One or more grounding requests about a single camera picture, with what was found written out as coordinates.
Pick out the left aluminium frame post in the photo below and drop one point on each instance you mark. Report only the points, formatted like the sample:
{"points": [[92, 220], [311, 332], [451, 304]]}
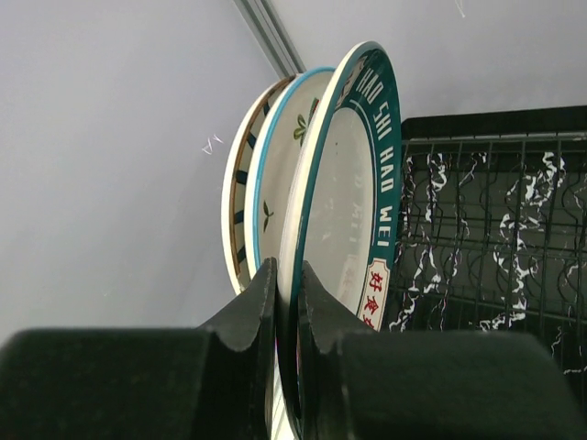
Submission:
{"points": [[268, 29]]}

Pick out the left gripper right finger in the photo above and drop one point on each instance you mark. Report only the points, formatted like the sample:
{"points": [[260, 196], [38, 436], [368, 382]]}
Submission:
{"points": [[358, 383]]}

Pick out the black marble pattern mat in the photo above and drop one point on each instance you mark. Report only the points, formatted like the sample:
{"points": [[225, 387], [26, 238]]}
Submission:
{"points": [[489, 243]]}

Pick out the white plate watermelon pattern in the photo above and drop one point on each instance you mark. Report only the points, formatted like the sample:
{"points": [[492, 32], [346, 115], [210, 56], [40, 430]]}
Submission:
{"points": [[273, 163]]}

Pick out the white plate dark green rim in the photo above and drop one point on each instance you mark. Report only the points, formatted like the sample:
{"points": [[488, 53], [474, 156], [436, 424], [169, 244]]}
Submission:
{"points": [[344, 204]]}

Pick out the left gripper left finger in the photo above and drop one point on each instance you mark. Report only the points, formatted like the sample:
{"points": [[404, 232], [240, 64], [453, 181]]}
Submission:
{"points": [[213, 381]]}

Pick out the black wire dish rack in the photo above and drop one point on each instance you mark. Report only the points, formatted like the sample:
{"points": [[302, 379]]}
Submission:
{"points": [[525, 134]]}

